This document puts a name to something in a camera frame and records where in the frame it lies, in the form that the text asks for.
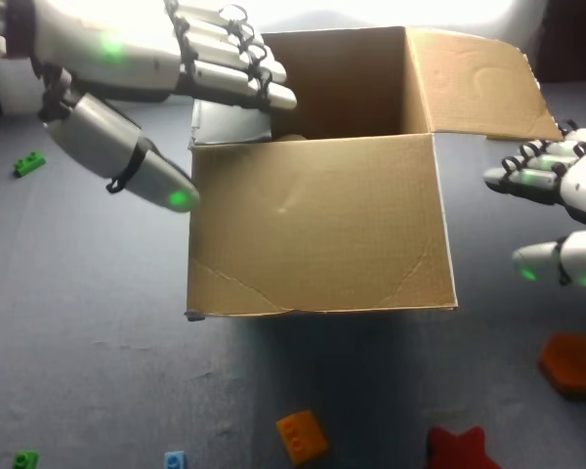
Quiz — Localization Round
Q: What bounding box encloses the green toy brick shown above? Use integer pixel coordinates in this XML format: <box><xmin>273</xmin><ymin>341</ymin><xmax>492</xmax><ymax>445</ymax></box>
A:
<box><xmin>12</xmin><ymin>448</ymin><xmax>40</xmax><ymax>469</ymax></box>
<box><xmin>13</xmin><ymin>151</ymin><xmax>48</xmax><ymax>178</ymax></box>

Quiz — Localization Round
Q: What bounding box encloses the grey table cloth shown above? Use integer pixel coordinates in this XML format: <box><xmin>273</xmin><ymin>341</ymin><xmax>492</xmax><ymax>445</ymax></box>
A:
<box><xmin>0</xmin><ymin>72</ymin><xmax>586</xmax><ymax>469</ymax></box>

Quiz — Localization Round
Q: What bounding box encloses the red star block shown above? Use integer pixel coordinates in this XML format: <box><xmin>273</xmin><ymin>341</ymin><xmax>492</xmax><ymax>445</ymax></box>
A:
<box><xmin>427</xmin><ymin>425</ymin><xmax>503</xmax><ymax>469</ymax></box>

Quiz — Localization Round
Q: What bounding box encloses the brown cardboard box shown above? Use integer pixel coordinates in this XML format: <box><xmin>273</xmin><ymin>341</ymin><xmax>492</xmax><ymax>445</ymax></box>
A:
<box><xmin>183</xmin><ymin>24</ymin><xmax>565</xmax><ymax>322</ymax></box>

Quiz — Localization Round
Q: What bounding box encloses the orange toy brick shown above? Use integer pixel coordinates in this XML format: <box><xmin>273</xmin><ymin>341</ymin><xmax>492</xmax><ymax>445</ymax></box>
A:
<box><xmin>275</xmin><ymin>408</ymin><xmax>329</xmax><ymax>466</ymax></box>

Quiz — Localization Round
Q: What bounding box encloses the orange hexagon block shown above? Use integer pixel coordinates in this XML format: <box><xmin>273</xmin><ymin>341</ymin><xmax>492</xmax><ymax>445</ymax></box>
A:
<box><xmin>537</xmin><ymin>333</ymin><xmax>586</xmax><ymax>396</ymax></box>

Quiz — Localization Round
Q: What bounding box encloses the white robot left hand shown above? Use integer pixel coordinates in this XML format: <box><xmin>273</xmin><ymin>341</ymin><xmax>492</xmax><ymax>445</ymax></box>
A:
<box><xmin>31</xmin><ymin>0</ymin><xmax>299</xmax><ymax>215</ymax></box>

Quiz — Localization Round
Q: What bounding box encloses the white backdrop sheet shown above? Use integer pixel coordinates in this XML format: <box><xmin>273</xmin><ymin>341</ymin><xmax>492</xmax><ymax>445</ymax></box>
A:
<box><xmin>126</xmin><ymin>0</ymin><xmax>543</xmax><ymax>38</ymax></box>

